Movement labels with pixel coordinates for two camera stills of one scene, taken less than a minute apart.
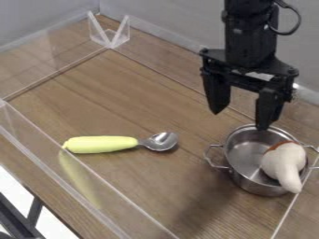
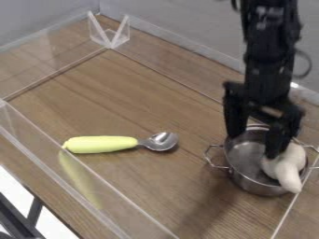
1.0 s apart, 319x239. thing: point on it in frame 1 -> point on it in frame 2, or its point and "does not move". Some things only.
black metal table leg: x=16 y=225 does not move
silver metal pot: x=239 y=156 does not move
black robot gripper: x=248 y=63 -> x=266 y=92
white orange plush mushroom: x=283 y=161 does not move
